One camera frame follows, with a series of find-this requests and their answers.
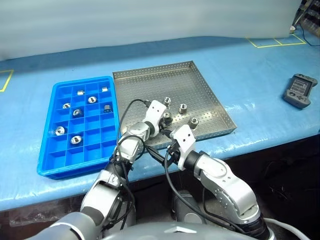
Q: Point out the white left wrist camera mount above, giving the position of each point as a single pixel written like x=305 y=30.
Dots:
x=155 y=112

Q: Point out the grey cylinder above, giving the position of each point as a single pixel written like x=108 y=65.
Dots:
x=185 y=207

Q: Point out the perforated steel tray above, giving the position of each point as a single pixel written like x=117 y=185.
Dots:
x=155 y=85

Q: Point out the grey handheld controller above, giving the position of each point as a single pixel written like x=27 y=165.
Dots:
x=300 y=91

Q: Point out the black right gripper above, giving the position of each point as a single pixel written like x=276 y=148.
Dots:
x=174 y=152

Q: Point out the cluttered equipment rack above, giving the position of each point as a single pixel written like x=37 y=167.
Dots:
x=311 y=17

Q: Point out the white foam backdrop sheet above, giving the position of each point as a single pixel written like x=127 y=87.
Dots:
x=150 y=22

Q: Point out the blue table cover sheet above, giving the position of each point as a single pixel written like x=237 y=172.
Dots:
x=250 y=100

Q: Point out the grey robot torso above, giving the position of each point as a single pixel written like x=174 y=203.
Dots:
x=175 y=232

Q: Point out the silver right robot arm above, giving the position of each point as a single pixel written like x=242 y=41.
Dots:
x=225 y=185

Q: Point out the small white object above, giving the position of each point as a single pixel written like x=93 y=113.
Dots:
x=292 y=29

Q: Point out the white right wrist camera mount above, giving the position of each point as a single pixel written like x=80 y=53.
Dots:
x=184 y=141

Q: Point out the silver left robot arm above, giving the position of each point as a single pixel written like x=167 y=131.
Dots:
x=130 y=146

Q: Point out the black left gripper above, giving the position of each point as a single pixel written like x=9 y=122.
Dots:
x=162 y=127

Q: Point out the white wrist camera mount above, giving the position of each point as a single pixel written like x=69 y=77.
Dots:
x=155 y=112
x=184 y=141

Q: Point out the blue compartment tray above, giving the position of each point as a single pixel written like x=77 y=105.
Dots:
x=93 y=155

